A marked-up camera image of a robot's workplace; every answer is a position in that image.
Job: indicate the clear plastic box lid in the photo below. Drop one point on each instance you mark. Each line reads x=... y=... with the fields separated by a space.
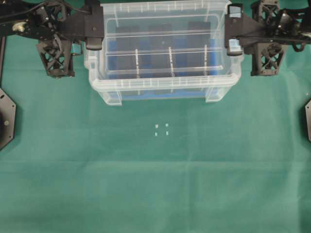
x=163 y=45

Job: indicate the green table cloth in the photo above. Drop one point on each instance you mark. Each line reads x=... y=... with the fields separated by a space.
x=240 y=165

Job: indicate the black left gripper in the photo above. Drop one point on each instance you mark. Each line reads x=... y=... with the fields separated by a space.
x=85 y=26

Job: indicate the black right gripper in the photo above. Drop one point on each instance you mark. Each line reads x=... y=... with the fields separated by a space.
x=254 y=36

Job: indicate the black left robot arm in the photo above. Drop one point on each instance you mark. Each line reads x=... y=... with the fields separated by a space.
x=53 y=115

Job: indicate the clear plastic storage box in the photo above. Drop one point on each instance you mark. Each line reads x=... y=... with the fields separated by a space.
x=211 y=88

